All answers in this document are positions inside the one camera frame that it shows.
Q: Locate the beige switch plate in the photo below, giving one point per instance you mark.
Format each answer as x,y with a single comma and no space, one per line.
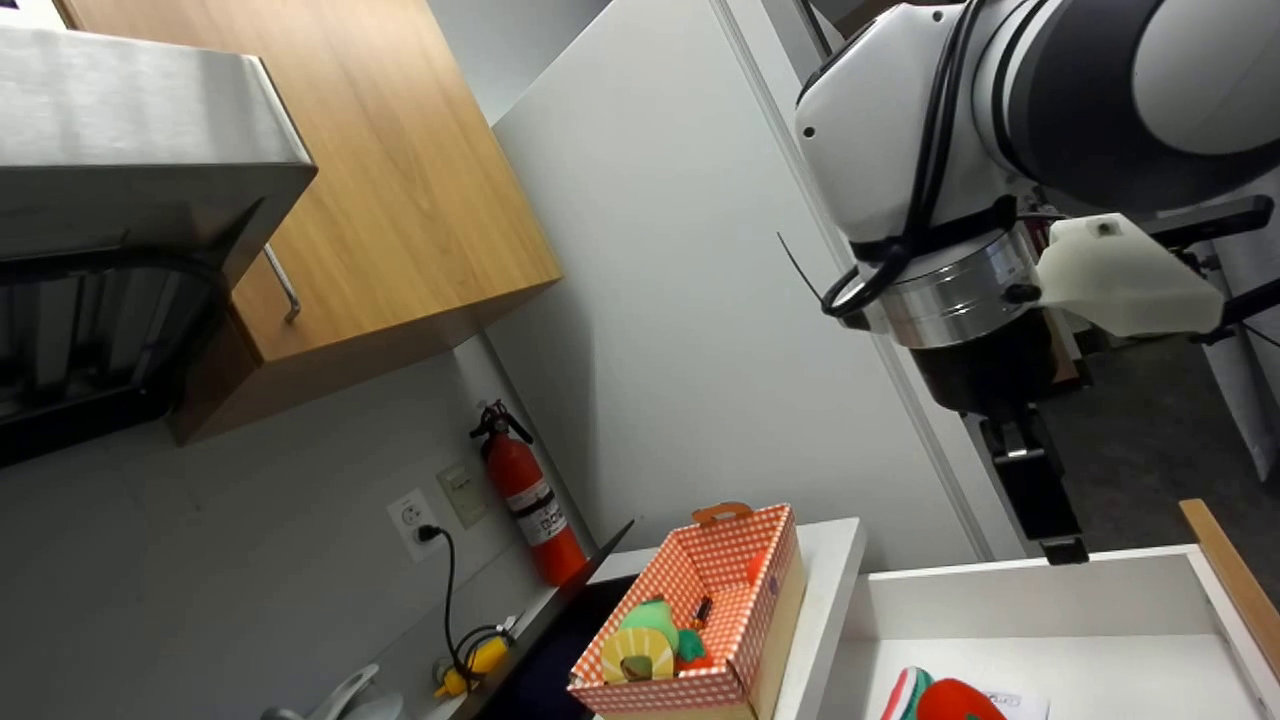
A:
462,495

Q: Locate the wooden wall cabinet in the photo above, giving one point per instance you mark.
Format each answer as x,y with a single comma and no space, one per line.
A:
400,180

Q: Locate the white wall socket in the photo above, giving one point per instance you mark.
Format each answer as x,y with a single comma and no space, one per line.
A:
410,520

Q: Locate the green yellow fruit plush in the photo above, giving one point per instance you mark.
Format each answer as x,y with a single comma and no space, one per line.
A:
640,645

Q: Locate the orange checkered box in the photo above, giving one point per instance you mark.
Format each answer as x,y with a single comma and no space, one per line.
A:
750,620

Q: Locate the white drawer with wooden front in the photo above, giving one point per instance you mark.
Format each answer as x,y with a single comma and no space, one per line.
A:
1080,630

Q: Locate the white paper sheet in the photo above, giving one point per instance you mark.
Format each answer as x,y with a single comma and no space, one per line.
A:
1025,706

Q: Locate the red fire extinguisher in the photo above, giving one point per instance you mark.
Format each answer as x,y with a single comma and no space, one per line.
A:
530,500

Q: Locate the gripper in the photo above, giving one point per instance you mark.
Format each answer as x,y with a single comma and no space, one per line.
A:
990,375

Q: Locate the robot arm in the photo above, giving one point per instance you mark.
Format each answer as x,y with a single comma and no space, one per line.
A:
900,120

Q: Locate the silver tap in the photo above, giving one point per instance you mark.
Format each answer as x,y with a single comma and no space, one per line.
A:
340,695

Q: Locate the stainless steel range hood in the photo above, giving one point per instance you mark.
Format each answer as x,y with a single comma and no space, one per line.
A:
130,130

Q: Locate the yellow plastic object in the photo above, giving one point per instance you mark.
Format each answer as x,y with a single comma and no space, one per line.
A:
485,658

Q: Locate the watermelon slice plush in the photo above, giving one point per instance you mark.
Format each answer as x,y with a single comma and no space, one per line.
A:
955,702

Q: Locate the black cooktop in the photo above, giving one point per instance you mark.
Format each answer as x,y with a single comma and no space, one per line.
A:
560,660

